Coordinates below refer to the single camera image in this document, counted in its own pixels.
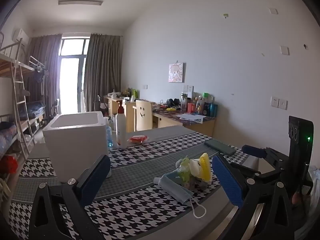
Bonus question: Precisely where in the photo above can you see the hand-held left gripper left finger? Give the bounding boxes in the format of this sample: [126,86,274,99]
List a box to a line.
[29,154,112,240]

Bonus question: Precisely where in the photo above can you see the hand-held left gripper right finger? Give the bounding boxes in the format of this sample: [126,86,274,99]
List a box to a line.
[212,154,298,240]

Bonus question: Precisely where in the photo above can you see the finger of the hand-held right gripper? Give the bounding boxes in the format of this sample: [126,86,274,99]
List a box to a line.
[229,162,280,180]
[241,144,268,158]

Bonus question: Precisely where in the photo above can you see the yellow sponge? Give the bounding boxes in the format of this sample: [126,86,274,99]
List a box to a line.
[199,153,212,182]

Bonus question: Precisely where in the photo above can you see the grey sock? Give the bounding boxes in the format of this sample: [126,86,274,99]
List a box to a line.
[184,176,209,190]

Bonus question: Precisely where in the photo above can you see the white towel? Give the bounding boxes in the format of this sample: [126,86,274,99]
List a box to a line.
[189,159,204,178]

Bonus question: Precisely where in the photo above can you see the white foam box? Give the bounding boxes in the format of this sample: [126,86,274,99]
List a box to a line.
[42,111,109,183]

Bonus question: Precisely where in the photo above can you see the green wipes packet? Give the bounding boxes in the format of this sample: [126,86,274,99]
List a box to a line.
[175,156,198,183]

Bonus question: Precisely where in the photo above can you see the blue face mask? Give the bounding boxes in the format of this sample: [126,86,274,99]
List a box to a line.
[154,172,207,218]

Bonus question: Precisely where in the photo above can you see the dark green phone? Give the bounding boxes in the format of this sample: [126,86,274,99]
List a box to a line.
[204,139,237,156]

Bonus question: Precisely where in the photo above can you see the blue liquid spray bottle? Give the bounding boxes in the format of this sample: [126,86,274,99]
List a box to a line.
[104,117,114,150]

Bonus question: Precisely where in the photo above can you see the houndstooth tablecloth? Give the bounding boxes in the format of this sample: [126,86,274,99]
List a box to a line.
[9,126,250,240]

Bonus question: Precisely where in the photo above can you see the white pump lotion bottle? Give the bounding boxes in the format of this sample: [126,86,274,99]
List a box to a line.
[114,100,128,149]

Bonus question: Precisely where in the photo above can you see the red snack packet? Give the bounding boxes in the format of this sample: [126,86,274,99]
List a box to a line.
[127,135,149,145]

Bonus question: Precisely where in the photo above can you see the row of toiletry bottles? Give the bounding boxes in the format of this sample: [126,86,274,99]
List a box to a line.
[187,92,218,117]

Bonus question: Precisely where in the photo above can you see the printed papers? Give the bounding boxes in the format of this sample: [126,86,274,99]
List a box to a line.
[179,113,204,123]

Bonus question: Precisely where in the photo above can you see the wooden desk with drawers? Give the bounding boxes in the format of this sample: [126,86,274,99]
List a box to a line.
[104,95,137,133]

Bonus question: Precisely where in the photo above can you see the wooden smiley face chair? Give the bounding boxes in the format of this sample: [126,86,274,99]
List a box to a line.
[132,100,153,132]

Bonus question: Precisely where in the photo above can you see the wooden desk patterned top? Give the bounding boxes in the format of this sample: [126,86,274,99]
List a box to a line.
[151,104,216,138]

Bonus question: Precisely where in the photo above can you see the black folding chair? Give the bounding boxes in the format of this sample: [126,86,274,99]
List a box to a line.
[47,99,60,117]

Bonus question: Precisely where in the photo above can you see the dark thermos bottle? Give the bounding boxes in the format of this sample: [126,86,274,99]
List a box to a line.
[180,92,189,111]

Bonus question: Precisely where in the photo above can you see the red plastic bag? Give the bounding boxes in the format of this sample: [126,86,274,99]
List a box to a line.
[2,155,19,174]

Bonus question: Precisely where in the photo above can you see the blue bedding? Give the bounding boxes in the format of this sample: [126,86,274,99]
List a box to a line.
[20,101,47,119]

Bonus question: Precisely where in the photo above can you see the blue plaid quilt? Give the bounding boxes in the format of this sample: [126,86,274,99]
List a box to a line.
[0,121,18,155]

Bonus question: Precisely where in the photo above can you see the glass balcony door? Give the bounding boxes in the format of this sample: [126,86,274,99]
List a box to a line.
[58,38,90,114]

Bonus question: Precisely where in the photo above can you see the brown curtain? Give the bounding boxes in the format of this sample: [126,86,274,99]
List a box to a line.
[26,34,62,117]
[84,33,122,113]

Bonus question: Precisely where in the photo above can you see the hanging dark clothes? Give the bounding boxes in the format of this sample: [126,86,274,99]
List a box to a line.
[34,69,49,83]

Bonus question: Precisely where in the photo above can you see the metal bunk bed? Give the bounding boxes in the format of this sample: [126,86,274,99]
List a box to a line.
[0,32,37,205]
[19,56,50,135]

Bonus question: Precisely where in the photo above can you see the white air conditioner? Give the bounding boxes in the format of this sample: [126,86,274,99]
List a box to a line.
[12,29,29,45]

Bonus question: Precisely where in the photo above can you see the ceiling light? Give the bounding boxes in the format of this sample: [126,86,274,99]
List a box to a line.
[58,0,103,6]

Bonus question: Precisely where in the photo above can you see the cartoon wall poster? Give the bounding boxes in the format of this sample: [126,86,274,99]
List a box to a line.
[168,62,184,83]

